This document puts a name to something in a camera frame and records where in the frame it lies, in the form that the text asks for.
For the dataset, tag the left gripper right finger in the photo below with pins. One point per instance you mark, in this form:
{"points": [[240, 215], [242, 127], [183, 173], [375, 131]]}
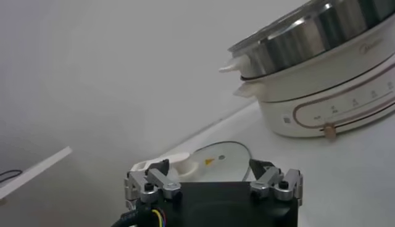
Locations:
{"points": [[271, 182]]}

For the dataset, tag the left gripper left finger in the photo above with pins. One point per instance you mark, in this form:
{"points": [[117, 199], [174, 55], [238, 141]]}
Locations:
{"points": [[160, 182]]}

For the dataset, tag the steel perforated steamer basket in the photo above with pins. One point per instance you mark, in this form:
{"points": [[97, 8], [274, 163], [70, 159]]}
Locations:
{"points": [[302, 40]]}

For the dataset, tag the cream electric cooking pot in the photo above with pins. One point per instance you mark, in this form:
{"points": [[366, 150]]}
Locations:
{"points": [[324, 92]]}

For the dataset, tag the white folding side table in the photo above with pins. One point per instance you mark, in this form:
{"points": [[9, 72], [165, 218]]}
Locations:
{"points": [[34, 171]]}

